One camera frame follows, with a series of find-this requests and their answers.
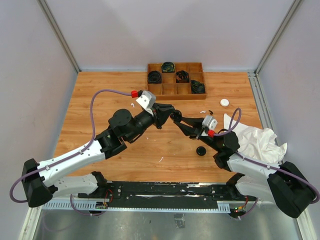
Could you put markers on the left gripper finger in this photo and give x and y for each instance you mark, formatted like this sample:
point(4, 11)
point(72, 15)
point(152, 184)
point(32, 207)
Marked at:
point(164, 109)
point(162, 117)

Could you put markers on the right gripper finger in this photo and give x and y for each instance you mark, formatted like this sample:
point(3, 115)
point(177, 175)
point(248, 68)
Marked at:
point(192, 122)
point(189, 131)

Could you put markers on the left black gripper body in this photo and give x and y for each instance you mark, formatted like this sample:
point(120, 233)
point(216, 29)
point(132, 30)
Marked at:
point(144, 121)

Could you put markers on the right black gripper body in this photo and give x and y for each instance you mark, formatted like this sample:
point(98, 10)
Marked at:
point(210, 141)

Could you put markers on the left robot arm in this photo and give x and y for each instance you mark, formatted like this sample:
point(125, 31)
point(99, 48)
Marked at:
point(41, 178)

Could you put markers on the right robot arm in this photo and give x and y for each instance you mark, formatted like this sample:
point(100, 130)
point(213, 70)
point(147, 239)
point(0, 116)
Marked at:
point(281, 184)

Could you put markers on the white charging case right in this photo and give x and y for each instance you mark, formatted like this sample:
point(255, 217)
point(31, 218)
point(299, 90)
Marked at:
point(224, 102)

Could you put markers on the crumpled white cloth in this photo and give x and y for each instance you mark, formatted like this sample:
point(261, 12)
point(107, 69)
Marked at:
point(259, 143)

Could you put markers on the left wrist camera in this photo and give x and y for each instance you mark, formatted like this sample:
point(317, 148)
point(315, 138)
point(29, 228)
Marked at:
point(146, 101)

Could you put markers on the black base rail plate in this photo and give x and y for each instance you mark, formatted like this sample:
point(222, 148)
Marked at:
point(164, 195)

